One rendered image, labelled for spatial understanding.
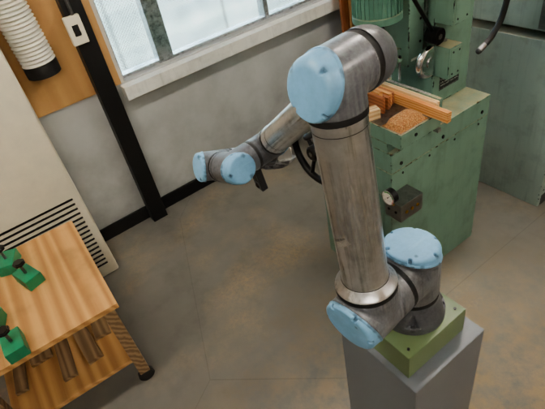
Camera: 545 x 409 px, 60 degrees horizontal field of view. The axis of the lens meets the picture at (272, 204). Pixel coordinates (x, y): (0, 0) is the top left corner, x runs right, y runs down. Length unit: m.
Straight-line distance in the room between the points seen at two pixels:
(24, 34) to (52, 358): 1.39
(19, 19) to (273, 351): 1.78
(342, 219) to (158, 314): 1.65
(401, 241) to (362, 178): 0.38
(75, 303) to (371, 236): 1.28
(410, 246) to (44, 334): 1.32
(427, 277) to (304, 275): 1.25
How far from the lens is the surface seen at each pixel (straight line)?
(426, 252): 1.24
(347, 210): 0.95
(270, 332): 2.24
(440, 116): 1.76
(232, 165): 1.30
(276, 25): 3.06
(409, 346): 1.39
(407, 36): 1.87
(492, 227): 2.69
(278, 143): 1.29
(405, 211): 1.85
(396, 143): 1.72
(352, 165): 0.89
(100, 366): 2.19
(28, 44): 2.36
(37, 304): 2.05
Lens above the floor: 1.80
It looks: 39 degrees down
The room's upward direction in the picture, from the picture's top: 12 degrees counter-clockwise
